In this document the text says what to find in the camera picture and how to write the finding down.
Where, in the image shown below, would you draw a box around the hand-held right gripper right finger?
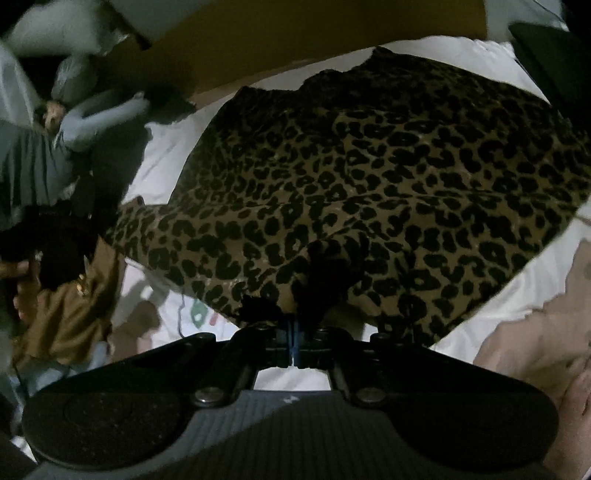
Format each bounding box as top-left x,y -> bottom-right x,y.
295,319 -> 467,408

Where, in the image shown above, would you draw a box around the cardboard box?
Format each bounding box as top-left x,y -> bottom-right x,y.
105,0 -> 491,108

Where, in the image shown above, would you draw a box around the olive brown garment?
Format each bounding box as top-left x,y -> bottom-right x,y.
11,237 -> 126,371

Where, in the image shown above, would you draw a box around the dark grey cloth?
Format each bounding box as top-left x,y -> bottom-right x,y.
0,41 -> 78,219

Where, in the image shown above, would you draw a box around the leopard print garment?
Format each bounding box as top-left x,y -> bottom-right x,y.
104,45 -> 591,348

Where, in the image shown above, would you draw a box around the grey plush toy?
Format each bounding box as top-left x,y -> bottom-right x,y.
50,54 -> 151,152

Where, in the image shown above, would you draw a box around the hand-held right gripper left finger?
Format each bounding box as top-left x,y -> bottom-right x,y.
99,318 -> 296,408

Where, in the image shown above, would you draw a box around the small brown doll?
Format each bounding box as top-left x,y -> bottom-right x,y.
42,100 -> 66,136

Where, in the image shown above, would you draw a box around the black garment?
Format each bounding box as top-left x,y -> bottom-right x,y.
0,202 -> 101,298

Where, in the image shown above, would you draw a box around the bear print blanket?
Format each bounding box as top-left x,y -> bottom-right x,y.
110,36 -> 591,472

